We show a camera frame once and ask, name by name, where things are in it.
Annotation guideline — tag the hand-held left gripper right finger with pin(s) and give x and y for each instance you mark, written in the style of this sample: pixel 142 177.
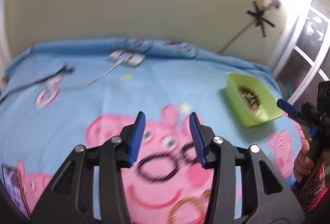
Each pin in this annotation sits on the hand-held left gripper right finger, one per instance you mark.
pixel 197 138

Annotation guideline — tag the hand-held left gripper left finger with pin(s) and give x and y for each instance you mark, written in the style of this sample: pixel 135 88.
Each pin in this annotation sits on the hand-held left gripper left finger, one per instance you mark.
pixel 136 136

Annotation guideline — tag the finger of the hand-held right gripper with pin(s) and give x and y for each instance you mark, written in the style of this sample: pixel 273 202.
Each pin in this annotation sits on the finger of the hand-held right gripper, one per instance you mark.
pixel 286 106

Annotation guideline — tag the green plastic basket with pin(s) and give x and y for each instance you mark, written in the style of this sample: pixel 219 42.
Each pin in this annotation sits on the green plastic basket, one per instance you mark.
pixel 233 89

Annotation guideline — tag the person's right hand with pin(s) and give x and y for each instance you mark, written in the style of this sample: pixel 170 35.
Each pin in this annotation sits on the person's right hand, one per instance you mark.
pixel 301 164

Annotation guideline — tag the blue cartoon pig printed blanket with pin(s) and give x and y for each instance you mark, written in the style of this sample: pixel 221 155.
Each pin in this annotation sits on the blue cartoon pig printed blanket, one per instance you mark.
pixel 90 100

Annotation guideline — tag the white power bank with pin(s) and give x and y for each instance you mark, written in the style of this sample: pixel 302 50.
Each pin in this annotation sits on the white power bank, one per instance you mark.
pixel 134 58

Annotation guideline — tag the black tape cross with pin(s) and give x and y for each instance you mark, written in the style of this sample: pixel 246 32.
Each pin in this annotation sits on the black tape cross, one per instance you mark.
pixel 259 16

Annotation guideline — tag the smartphone in pink case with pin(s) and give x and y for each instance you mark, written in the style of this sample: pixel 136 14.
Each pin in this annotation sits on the smartphone in pink case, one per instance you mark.
pixel 13 185

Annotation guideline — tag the white window frame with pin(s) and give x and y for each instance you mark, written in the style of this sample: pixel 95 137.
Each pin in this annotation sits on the white window frame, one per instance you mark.
pixel 291 40

